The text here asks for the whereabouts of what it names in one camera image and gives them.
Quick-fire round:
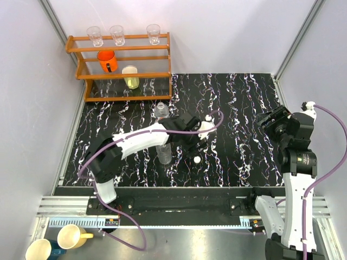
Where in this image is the wooden three-tier rack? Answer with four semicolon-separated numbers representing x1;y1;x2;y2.
65;32;173;102

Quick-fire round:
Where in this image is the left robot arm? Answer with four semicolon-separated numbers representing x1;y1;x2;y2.
85;113;214;215

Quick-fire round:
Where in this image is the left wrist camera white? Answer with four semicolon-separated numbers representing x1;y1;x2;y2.
197;121;216;140

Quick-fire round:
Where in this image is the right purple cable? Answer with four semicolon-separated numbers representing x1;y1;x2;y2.
222;101;347;260

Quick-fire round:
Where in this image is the middle drinking glass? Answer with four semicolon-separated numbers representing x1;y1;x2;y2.
110;25;125;47

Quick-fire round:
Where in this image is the right drinking glass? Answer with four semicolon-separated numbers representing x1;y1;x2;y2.
146;24;160;46

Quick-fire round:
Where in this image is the white bottle cap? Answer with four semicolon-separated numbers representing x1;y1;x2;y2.
194;157;201;164

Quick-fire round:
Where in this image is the drinking glass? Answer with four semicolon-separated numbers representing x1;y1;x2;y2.
110;25;125;47
146;24;160;46
87;26;104;47

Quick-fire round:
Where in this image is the orange mug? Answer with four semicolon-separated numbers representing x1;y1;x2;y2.
97;50;118;73

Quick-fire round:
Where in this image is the left drinking glass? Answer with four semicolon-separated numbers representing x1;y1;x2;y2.
87;26;104;47

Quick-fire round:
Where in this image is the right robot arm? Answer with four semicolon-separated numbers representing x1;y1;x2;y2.
246;101;325;259

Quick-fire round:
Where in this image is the yellow mug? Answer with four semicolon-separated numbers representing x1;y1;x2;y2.
57;224;94;250

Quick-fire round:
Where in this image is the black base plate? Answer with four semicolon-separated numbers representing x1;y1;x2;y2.
53;187;285;228

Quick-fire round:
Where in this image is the dark blue mug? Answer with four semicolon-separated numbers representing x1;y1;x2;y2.
25;239;67;260

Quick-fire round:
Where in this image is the labelled clear plastic bottle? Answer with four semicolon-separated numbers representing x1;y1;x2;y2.
155;102;169;122

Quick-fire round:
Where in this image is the pale yellow cup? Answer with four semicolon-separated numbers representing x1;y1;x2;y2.
122;66;139;89

